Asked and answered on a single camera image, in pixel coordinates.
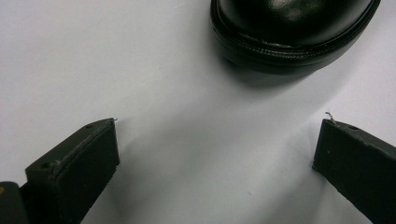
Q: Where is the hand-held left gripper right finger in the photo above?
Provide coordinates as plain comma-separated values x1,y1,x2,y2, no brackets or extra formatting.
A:
312,118,396,224

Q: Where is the black leather shoe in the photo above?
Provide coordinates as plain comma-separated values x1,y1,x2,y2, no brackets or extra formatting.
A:
209,0,382,77

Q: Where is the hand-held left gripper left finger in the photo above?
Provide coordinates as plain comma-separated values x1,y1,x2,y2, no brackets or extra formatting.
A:
19,117,120,224

